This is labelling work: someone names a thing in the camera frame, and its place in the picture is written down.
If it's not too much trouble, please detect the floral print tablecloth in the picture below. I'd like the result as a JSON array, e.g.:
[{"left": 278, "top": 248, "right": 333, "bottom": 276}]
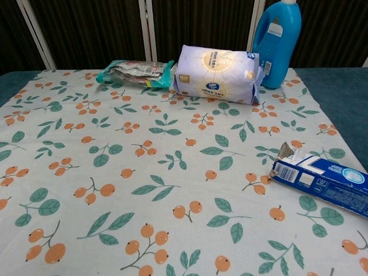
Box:
[{"left": 0, "top": 68, "right": 368, "bottom": 276}]

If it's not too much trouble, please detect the teal silver snack bag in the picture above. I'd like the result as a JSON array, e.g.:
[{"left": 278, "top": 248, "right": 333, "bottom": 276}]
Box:
[{"left": 95, "top": 59, "right": 175, "bottom": 87}]

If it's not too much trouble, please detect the lavender tissue pack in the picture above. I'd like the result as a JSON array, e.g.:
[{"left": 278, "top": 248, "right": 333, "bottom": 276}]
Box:
[{"left": 172, "top": 44, "right": 263, "bottom": 105}]

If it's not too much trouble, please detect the blue toothpaste carton box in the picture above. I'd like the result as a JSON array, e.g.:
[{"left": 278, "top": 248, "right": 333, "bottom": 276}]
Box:
[{"left": 269, "top": 141, "right": 368, "bottom": 219}]

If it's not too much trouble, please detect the blue detergent pump bottle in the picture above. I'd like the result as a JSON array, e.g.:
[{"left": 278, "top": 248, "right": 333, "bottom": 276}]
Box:
[{"left": 252, "top": 0, "right": 302, "bottom": 89}]

